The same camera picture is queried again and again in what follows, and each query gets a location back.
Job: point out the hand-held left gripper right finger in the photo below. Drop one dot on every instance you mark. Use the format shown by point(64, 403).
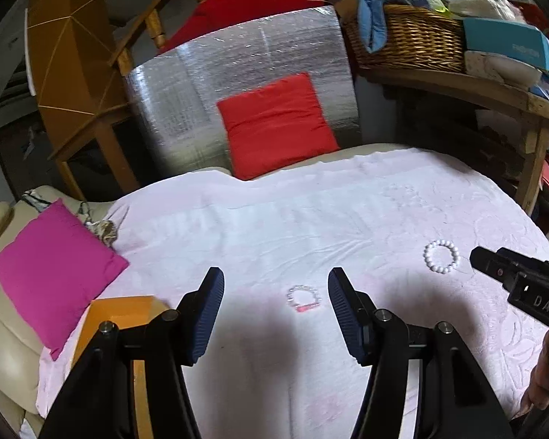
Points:
point(343, 311)

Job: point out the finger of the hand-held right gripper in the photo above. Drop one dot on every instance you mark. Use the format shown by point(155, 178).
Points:
point(489, 265)
point(530, 263)

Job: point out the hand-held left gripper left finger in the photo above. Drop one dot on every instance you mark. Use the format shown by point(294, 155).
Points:
point(208, 311)

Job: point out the orange cardboard box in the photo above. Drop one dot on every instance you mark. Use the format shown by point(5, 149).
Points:
point(119, 311)

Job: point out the person's right hand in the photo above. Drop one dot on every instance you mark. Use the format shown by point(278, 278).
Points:
point(546, 375)

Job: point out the patterned grey cloth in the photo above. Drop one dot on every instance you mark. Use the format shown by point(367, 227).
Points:
point(105, 233)

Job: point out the magenta cushion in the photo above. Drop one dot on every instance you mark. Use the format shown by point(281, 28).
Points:
point(55, 274)

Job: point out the wooden bench table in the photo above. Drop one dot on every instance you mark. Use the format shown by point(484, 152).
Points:
point(485, 89)

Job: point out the red cushion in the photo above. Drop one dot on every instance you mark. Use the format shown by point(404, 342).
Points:
point(274, 123)

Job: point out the silver foil mat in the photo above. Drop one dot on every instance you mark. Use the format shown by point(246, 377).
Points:
point(187, 100)

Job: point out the teal cardboard box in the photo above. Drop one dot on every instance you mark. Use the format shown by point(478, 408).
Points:
point(508, 39)

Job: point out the wicker basket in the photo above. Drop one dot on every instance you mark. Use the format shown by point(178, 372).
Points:
point(416, 41)

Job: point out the white plastic bag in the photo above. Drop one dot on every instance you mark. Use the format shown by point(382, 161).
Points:
point(485, 7)

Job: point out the blue cloth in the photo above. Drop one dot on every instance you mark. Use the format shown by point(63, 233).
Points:
point(375, 13)

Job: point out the wooden chair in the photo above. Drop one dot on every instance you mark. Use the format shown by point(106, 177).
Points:
point(158, 32)
point(73, 55)

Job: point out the red cloth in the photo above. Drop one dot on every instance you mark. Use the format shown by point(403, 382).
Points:
point(256, 0)

